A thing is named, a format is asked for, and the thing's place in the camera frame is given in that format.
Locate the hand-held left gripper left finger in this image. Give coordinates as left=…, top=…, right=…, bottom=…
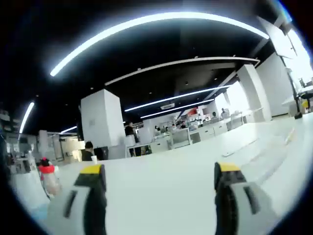
left=47, top=164, right=108, bottom=235

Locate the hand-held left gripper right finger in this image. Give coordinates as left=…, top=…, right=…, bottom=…
left=214, top=161, right=281, bottom=235

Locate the red-capped clear bottle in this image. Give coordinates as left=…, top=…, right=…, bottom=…
left=37, top=157, right=62, bottom=197

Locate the row of white office desks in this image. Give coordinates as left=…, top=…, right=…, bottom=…
left=151, top=114, right=246, bottom=150

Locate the thin ceiling light strip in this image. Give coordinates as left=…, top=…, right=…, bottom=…
left=124, top=85, right=231, bottom=113
left=140, top=98, right=216, bottom=119

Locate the short ceiling light strip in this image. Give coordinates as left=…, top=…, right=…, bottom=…
left=19, top=102, right=35, bottom=134

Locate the long ceiling light strip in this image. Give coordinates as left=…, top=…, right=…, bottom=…
left=49, top=11, right=270, bottom=77

